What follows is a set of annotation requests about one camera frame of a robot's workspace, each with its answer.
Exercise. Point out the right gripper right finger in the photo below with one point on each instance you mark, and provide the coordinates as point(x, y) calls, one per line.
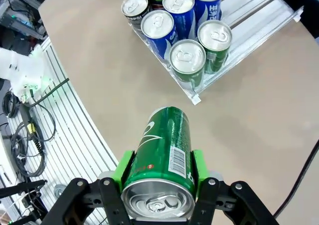
point(200, 165)

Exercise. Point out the green beverage can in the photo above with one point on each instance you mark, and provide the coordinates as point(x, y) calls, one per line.
point(188, 56)
point(162, 147)
point(214, 34)

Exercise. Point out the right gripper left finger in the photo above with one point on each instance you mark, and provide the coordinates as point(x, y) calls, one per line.
point(119, 169)

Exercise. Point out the ribbed white base platform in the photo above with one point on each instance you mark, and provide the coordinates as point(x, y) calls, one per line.
point(74, 140)

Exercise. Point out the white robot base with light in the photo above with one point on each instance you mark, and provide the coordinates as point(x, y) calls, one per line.
point(25, 70)

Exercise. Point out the clear plastic can dispenser rack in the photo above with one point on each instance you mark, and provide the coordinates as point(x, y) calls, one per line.
point(249, 18)

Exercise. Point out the metal equipment rack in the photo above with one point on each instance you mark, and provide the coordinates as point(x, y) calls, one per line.
point(22, 10)

